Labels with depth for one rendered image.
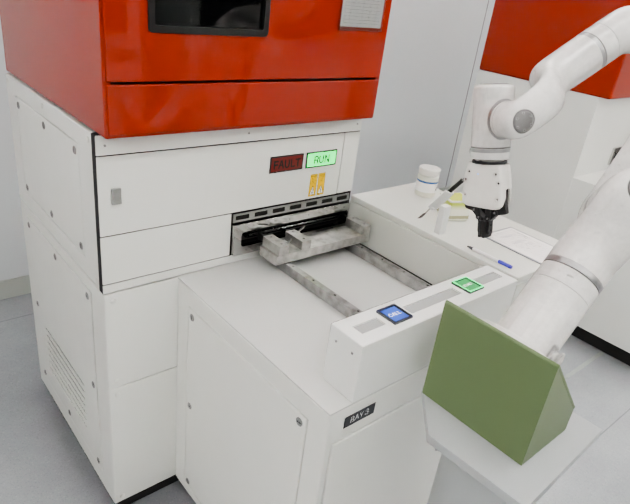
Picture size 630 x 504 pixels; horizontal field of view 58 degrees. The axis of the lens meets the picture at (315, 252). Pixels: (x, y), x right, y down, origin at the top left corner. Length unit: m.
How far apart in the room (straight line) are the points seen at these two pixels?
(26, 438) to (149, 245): 1.08
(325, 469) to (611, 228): 0.74
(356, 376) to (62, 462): 1.33
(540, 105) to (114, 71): 0.85
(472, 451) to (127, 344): 0.92
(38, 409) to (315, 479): 1.41
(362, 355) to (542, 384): 0.32
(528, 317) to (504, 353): 0.09
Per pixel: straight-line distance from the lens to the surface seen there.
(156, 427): 1.84
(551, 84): 1.27
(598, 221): 1.20
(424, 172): 1.91
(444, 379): 1.21
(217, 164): 1.50
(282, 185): 1.64
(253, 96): 1.44
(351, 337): 1.13
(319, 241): 1.68
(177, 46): 1.32
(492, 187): 1.29
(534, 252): 1.69
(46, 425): 2.38
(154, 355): 1.67
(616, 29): 1.44
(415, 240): 1.69
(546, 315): 1.14
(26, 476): 2.22
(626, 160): 1.35
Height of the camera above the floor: 1.59
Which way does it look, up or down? 26 degrees down
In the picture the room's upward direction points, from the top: 7 degrees clockwise
